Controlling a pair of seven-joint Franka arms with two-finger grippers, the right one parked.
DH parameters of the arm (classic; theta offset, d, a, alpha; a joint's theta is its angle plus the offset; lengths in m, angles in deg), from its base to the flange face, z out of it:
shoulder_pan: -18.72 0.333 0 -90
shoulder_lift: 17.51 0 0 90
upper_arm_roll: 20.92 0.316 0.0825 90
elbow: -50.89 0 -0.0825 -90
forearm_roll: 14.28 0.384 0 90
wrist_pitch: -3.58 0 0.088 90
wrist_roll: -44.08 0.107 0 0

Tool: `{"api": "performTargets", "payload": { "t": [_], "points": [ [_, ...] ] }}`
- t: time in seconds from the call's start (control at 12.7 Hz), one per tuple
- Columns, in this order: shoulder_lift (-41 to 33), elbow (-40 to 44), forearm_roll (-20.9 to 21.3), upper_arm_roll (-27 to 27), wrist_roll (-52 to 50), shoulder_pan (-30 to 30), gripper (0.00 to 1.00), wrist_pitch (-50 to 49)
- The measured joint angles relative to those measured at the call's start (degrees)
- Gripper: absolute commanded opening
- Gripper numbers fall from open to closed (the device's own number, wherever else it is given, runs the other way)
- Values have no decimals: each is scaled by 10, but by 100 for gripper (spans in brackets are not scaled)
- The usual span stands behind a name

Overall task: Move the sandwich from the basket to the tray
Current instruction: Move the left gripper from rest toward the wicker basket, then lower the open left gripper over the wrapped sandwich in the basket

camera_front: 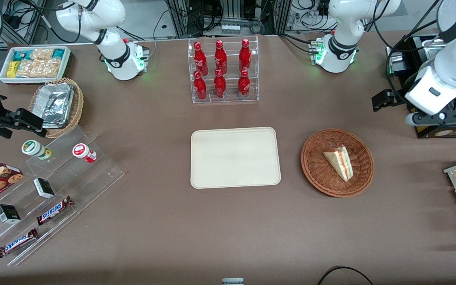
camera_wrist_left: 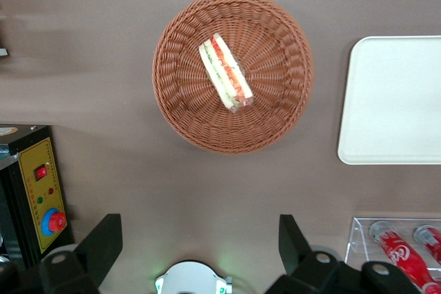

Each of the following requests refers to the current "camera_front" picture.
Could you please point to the green lid white cup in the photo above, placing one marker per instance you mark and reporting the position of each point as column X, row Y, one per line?
column 34, row 148

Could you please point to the beige plastic tray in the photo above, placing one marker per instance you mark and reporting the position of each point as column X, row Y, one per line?
column 236, row 158

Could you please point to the yellow snack packet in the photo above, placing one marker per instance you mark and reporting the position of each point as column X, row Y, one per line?
column 12, row 69

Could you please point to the small black box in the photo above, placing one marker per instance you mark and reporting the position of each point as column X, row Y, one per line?
column 44, row 188
column 8, row 213

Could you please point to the red cola bottle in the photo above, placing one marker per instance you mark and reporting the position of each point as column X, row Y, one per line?
column 219, row 86
column 244, row 86
column 200, row 88
column 245, row 55
column 220, row 57
column 200, row 59

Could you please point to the small grey device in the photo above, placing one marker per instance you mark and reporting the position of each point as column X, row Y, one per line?
column 232, row 282

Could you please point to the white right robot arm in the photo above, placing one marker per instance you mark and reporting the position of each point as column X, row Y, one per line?
column 93, row 16

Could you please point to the teal snack packet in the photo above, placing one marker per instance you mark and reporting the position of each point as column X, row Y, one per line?
column 58, row 54
column 23, row 56

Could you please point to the large rice cracker bag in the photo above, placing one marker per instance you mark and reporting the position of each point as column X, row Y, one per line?
column 40, row 68

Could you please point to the snickers chocolate bar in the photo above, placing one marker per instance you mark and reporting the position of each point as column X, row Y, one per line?
column 16, row 242
column 54, row 210

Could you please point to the aluminium foil container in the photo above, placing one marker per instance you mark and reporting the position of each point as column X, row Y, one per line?
column 56, row 105

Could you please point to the light wicker basket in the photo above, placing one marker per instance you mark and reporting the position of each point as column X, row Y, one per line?
column 78, row 103

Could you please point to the white snack bin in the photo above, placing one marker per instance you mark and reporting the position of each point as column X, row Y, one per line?
column 4, row 77

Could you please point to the red lid white cup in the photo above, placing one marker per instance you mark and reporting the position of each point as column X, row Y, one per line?
column 83, row 152

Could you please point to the triangular sandwich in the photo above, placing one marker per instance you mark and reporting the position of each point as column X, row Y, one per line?
column 341, row 162

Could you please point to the clear acrylic stepped display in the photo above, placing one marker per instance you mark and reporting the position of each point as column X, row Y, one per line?
column 93, row 178

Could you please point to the small rice cracker bag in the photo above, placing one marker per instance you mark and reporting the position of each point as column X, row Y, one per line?
column 42, row 54

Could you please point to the aluminium frame rack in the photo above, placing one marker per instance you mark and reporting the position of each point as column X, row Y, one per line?
column 228, row 12

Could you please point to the brown wicker basket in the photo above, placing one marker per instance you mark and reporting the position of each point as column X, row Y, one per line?
column 319, row 174

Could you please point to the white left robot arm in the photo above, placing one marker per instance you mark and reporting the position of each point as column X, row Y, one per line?
column 342, row 23

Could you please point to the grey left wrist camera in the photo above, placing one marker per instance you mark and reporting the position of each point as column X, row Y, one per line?
column 449, row 117

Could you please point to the white power strip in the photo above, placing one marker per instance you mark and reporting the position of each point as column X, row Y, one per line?
column 230, row 29

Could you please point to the clear acrylic bottle rack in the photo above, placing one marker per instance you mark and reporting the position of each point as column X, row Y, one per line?
column 232, row 59

